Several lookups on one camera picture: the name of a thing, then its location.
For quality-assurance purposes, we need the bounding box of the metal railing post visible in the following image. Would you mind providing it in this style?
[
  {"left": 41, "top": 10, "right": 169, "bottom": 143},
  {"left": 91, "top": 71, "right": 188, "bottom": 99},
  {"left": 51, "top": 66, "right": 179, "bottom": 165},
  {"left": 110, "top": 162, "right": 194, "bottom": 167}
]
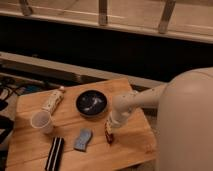
[
  {"left": 158, "top": 0, "right": 176, "bottom": 34},
  {"left": 98, "top": 0, "right": 108, "bottom": 26}
]

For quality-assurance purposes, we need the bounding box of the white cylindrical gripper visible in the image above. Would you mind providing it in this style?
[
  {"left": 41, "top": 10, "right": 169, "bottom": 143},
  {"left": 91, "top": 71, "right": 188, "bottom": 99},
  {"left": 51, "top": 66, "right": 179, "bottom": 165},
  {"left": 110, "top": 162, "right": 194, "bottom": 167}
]
[{"left": 105, "top": 110, "right": 130, "bottom": 134}]

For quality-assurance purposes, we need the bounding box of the clear plastic cup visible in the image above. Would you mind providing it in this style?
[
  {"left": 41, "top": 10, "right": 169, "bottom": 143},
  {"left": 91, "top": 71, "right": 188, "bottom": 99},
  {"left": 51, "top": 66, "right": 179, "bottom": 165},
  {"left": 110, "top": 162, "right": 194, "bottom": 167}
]
[{"left": 30, "top": 111, "right": 53, "bottom": 134}]

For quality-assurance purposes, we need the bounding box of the blue sponge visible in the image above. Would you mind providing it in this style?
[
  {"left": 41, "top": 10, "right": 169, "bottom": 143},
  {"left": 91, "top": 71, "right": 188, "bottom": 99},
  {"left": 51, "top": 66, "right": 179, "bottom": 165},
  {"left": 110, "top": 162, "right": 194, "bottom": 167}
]
[{"left": 73, "top": 129, "right": 93, "bottom": 152}]

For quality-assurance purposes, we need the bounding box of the metal railing post right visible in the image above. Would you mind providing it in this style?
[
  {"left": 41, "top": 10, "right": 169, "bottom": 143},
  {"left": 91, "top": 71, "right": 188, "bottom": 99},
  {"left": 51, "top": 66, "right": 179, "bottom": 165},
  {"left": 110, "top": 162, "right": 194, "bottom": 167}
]
[{"left": 158, "top": 0, "right": 176, "bottom": 34}]

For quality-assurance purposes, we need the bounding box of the metal railing post middle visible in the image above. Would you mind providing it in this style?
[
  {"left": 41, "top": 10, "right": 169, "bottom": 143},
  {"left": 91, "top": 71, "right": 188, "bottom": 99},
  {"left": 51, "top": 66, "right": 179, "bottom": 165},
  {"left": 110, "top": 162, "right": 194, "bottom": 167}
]
[{"left": 98, "top": 0, "right": 108, "bottom": 26}]

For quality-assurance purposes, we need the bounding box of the white patterned bottle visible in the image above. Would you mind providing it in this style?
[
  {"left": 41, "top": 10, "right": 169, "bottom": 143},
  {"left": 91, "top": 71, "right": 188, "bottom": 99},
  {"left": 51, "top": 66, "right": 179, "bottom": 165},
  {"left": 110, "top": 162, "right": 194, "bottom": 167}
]
[{"left": 42, "top": 86, "right": 65, "bottom": 114}]

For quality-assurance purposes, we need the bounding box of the black round bowl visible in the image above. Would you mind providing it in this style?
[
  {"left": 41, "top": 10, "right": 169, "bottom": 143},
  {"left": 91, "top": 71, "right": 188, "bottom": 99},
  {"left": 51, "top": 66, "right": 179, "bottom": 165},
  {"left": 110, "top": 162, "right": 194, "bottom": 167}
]
[{"left": 76, "top": 90, "right": 107, "bottom": 117}]

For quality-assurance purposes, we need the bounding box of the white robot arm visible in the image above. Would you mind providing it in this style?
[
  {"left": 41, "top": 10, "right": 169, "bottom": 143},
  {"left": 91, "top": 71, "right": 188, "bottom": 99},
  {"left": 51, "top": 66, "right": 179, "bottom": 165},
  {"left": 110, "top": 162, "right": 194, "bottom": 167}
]
[{"left": 105, "top": 67, "right": 213, "bottom": 171}]

